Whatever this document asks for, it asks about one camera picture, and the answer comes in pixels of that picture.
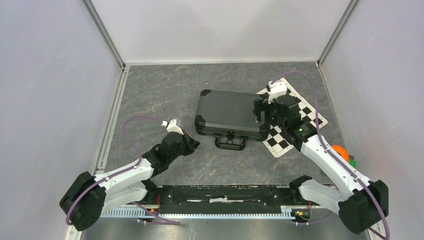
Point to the black poker set case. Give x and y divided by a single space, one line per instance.
229 117

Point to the black white checkered mat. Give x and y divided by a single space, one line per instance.
279 142

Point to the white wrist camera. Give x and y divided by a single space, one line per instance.
173 126
275 89

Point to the green toy block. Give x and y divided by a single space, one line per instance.
353 163

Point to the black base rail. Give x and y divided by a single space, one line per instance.
223 199

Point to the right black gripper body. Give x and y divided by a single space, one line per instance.
274 117

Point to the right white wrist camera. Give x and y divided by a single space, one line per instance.
275 89

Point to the orange tape dispenser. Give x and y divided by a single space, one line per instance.
342 152

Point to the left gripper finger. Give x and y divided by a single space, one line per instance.
186 136
192 146

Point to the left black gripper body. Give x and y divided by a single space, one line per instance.
184 149

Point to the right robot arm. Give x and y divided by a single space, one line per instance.
360 202

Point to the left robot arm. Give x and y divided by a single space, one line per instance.
89 196

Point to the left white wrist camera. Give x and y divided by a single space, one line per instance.
173 126

